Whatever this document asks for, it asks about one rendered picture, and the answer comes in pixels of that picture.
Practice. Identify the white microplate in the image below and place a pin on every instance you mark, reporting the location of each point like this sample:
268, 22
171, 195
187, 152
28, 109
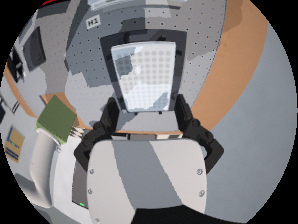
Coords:
99, 4
145, 74

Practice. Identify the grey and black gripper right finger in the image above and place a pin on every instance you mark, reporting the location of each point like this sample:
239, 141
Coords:
191, 127

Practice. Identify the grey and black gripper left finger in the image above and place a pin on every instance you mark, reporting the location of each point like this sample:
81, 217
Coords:
102, 130

